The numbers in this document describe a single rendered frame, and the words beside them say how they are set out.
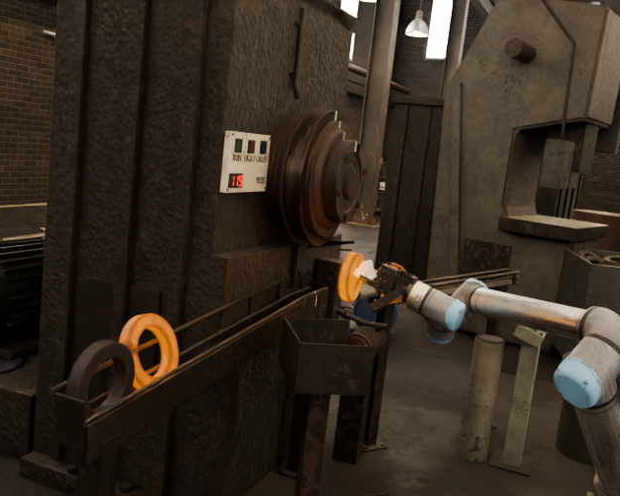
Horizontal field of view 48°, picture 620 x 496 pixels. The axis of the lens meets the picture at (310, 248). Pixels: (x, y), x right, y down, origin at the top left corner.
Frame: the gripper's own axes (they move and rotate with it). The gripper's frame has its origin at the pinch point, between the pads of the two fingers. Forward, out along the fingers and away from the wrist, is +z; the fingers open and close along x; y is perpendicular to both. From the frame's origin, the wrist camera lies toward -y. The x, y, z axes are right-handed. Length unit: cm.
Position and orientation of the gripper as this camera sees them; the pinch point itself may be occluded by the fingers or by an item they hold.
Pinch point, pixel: (352, 271)
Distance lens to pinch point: 222.0
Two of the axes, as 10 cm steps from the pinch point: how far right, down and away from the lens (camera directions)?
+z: -8.4, -4.3, 3.3
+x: -4.0, 0.9, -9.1
